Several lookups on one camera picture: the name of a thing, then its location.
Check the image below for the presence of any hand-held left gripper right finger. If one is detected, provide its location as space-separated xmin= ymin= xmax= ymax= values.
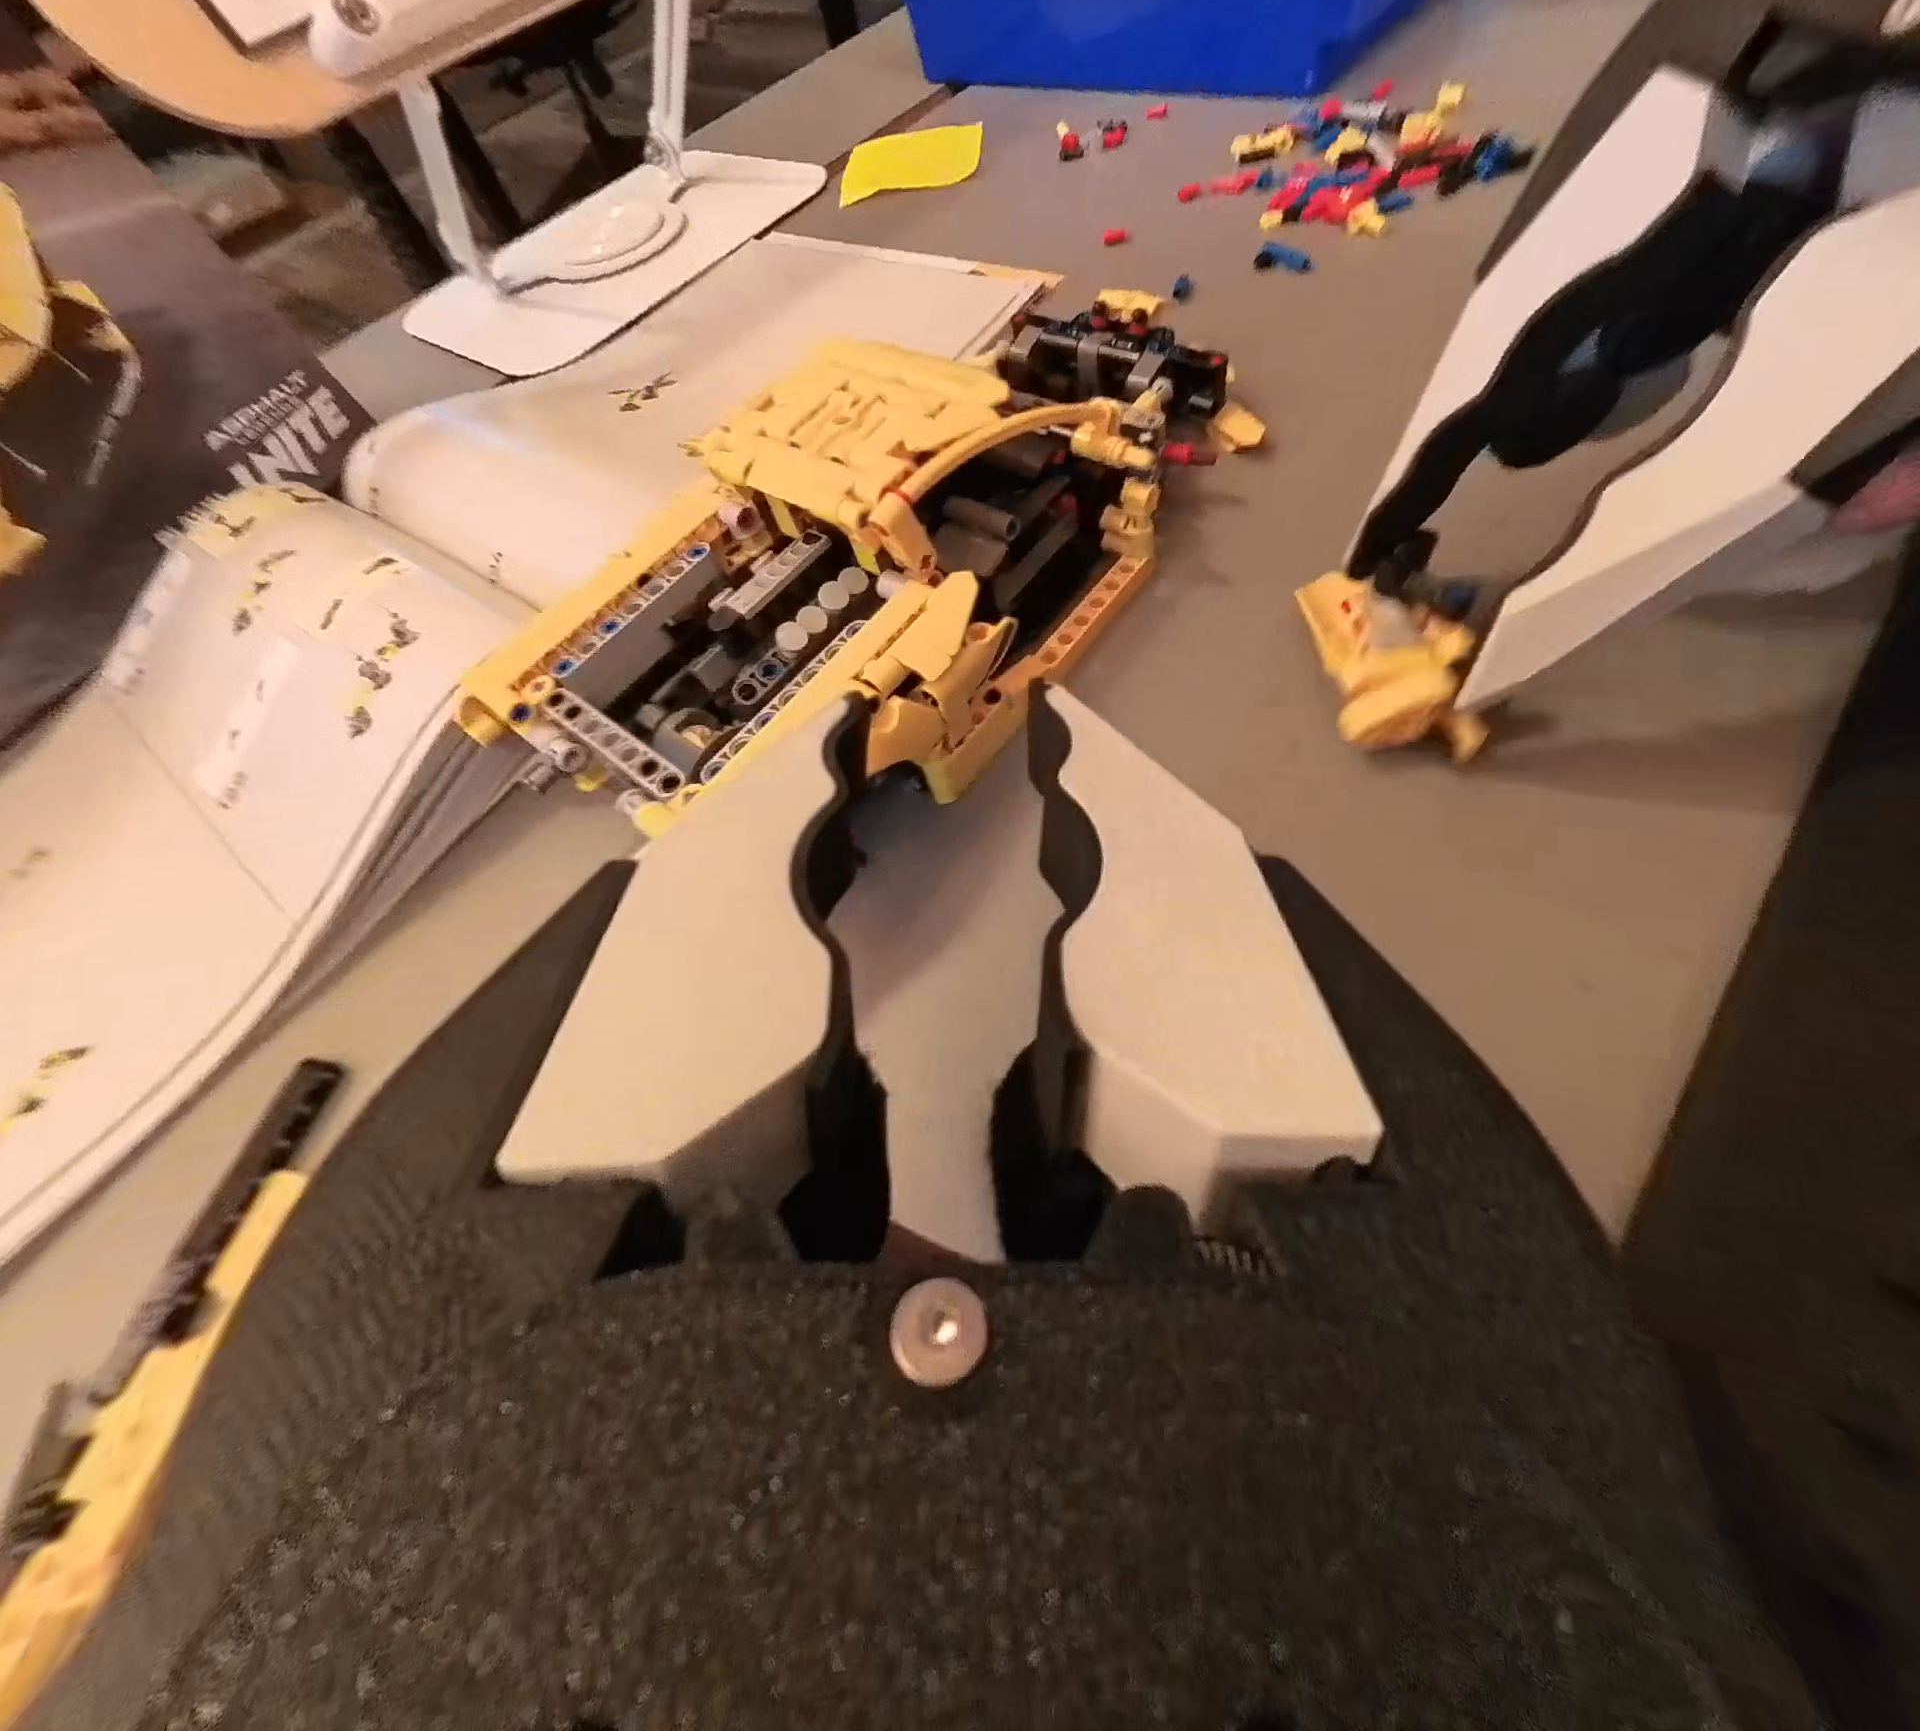
xmin=1005 ymin=688 xmax=1388 ymax=1258

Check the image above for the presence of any yellow brick piece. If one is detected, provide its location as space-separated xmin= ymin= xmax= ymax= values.
xmin=0 ymin=1162 xmax=309 ymax=1696

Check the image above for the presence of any yellow sticky note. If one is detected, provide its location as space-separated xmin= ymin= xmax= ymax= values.
xmin=837 ymin=121 xmax=986 ymax=210

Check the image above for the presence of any grey desk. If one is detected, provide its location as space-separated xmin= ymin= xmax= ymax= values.
xmin=0 ymin=0 xmax=1920 ymax=1492

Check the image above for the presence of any black beam piece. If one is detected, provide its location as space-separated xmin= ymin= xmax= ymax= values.
xmin=47 ymin=1057 xmax=350 ymax=1506

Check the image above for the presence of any toy car box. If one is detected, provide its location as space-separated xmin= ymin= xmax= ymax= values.
xmin=0 ymin=173 xmax=379 ymax=749

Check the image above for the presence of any pile of small coloured pieces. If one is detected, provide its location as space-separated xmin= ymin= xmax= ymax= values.
xmin=1052 ymin=82 xmax=1538 ymax=292

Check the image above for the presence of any person's right hand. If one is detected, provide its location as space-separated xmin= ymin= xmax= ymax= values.
xmin=1826 ymin=449 xmax=1920 ymax=537

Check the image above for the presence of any yellow curved panel piece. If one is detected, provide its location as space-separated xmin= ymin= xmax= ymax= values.
xmin=1297 ymin=567 xmax=1495 ymax=761

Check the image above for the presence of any yellow brick car model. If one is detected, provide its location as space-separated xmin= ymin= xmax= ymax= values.
xmin=457 ymin=337 xmax=1269 ymax=832

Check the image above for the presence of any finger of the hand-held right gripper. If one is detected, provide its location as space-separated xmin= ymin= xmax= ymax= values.
xmin=1455 ymin=187 xmax=1920 ymax=713
xmin=1341 ymin=68 xmax=1819 ymax=600

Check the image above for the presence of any black perforated mat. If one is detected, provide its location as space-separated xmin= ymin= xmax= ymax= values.
xmin=1622 ymin=576 xmax=1920 ymax=1731

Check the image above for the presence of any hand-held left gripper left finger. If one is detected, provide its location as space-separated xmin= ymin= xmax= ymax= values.
xmin=497 ymin=696 xmax=888 ymax=1258

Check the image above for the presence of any open instruction booklet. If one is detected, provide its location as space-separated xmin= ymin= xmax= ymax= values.
xmin=0 ymin=231 xmax=1058 ymax=1269

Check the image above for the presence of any wooden document stand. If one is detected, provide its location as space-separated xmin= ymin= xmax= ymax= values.
xmin=0 ymin=0 xmax=837 ymax=377

